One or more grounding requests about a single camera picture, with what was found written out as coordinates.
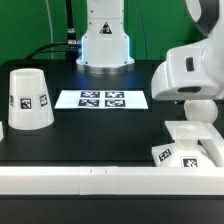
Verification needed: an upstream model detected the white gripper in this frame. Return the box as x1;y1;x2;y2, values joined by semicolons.
151;38;224;100

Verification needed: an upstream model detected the white lamp base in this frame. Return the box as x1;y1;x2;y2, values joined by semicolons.
152;121;215;168

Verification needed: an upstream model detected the white lamp bulb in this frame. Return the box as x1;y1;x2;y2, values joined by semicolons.
184;100;218;123

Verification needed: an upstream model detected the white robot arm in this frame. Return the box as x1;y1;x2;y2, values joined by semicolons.
76;0;224;100

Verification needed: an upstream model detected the white lamp shade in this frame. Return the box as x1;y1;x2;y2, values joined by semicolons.
8;68;54;130

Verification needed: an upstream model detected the white right fence bar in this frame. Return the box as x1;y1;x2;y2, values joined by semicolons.
201;123;224;167

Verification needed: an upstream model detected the white fence bar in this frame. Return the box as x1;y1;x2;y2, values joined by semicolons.
201;123;224;167
0;166;224;195
0;121;4;142

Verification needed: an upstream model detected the white marker sheet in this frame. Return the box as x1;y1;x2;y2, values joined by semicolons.
55;90;148;109

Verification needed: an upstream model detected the white front fence bar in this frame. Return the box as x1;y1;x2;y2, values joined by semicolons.
0;166;224;195

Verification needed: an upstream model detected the white left fence bar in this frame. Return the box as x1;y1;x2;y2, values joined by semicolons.
0;121;4;142

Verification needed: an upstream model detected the black vertical cable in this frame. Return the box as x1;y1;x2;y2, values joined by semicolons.
64;0;76;43

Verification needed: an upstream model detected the thin white cable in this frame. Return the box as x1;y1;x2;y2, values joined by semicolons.
45;0;55;60

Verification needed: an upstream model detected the black thick cable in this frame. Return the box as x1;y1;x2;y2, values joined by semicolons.
24;39;82;60

